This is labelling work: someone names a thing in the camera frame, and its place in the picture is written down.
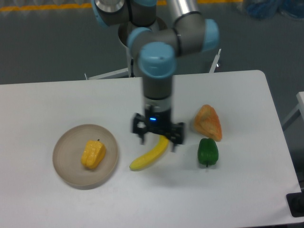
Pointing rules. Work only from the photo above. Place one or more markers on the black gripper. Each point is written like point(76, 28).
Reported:
point(159, 123)

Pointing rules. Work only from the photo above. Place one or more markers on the yellow toy pepper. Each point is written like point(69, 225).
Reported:
point(93, 154)

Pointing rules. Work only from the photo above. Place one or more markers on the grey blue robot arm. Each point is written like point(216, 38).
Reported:
point(153, 54)

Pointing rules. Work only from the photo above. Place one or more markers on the orange toy pepper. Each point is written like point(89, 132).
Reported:
point(207, 123)

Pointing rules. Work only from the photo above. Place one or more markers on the green toy pepper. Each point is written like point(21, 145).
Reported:
point(208, 153)

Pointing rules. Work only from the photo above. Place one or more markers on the beige round plate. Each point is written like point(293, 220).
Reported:
point(69, 149)

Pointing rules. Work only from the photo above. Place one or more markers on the yellow toy banana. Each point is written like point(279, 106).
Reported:
point(151, 156)

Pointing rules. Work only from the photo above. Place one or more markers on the white metal stand leg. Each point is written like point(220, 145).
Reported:
point(215, 63)

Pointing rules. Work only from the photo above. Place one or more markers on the blue plastic bag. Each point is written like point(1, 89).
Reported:
point(265, 9)

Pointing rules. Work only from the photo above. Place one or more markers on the black device at table corner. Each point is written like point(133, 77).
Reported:
point(296, 204)

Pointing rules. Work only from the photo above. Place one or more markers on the white frame at right edge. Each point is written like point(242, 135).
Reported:
point(295, 113)

